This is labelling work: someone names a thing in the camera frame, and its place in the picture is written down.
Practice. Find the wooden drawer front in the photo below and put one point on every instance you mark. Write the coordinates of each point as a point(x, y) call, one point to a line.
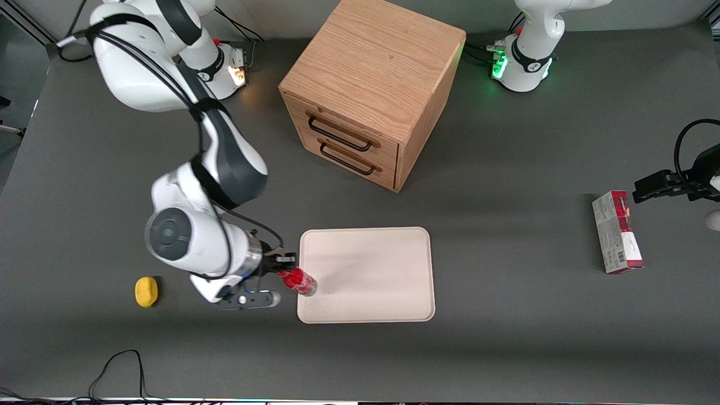
point(298, 109)
point(388, 174)

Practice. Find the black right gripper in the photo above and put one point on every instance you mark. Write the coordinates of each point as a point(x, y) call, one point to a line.
point(270, 263)

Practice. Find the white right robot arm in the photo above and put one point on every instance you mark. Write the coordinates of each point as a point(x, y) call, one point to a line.
point(135, 73)

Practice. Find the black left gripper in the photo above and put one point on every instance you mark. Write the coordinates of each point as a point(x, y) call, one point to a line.
point(693, 186)

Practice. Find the beige rectangular tray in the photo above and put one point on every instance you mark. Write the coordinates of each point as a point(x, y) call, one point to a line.
point(371, 270)

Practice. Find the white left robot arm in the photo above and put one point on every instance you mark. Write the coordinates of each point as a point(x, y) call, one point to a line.
point(529, 50)

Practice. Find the yellow lemon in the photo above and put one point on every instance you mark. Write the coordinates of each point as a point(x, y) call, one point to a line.
point(146, 292)

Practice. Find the red and grey carton box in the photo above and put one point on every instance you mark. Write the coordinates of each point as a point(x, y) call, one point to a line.
point(613, 236)

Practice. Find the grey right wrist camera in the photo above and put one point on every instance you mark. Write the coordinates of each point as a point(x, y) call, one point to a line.
point(273, 298)

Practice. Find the red coke bottle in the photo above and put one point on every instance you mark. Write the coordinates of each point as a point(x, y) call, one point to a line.
point(301, 282)

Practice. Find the wooden drawer cabinet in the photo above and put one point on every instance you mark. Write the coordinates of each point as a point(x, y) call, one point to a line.
point(382, 56)

